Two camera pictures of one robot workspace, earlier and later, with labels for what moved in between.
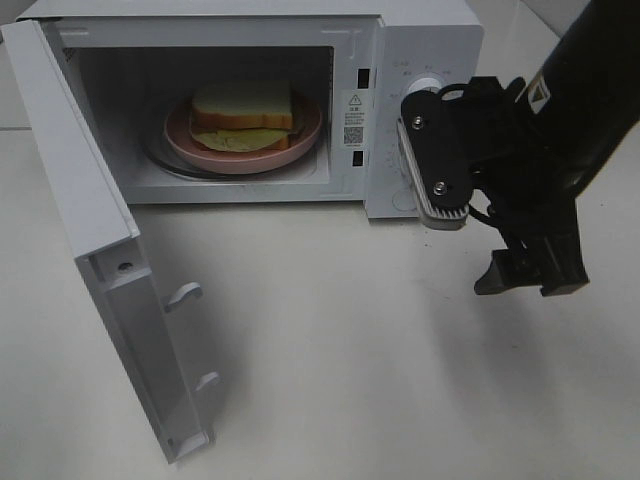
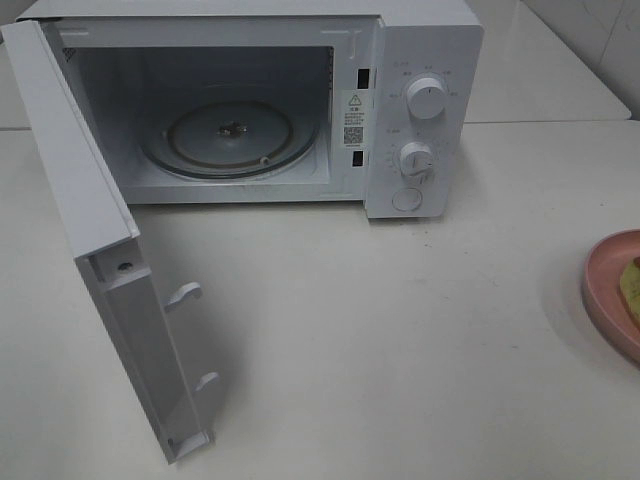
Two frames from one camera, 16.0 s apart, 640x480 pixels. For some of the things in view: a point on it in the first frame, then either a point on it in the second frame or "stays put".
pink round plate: (304, 141) -> (601, 283)
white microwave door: (103, 236) stays put
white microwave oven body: (356, 62) stays put
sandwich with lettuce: (242, 116) -> (630, 286)
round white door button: (404, 200) stays put
